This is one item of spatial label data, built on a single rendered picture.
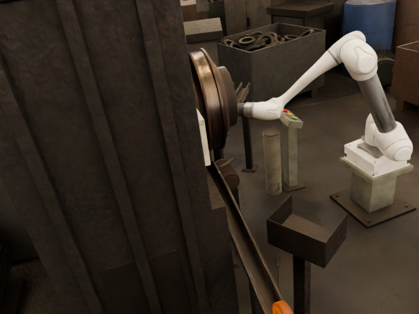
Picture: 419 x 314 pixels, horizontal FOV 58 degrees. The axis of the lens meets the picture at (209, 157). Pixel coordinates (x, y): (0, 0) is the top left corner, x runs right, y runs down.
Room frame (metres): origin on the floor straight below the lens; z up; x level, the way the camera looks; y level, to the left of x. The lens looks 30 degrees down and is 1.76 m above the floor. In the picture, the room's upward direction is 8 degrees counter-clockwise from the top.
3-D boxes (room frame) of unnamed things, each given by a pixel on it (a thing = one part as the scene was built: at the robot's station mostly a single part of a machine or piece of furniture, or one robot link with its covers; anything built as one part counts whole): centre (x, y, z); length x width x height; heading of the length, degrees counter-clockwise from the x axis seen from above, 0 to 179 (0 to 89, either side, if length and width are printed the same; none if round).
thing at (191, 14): (6.72, -0.01, 0.45); 0.59 x 0.59 x 0.89
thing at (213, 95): (1.63, -0.01, 1.11); 0.47 x 0.06 x 0.47; 11
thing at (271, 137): (2.36, -0.46, 0.26); 0.12 x 0.12 x 0.52
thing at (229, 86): (1.65, -0.11, 1.11); 0.28 x 0.06 x 0.28; 11
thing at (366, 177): (2.06, -1.09, 0.33); 0.32 x 0.32 x 0.04; 16
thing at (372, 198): (2.06, -1.09, 0.16); 0.40 x 0.40 x 0.31; 16
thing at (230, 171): (1.98, -0.08, 0.27); 0.22 x 0.13 x 0.53; 11
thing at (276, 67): (4.27, -0.82, 0.39); 1.03 x 0.83 x 0.77; 116
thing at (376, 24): (4.68, -2.17, 0.45); 0.59 x 0.59 x 0.89
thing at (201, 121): (1.28, 0.03, 1.15); 0.26 x 0.02 x 0.18; 11
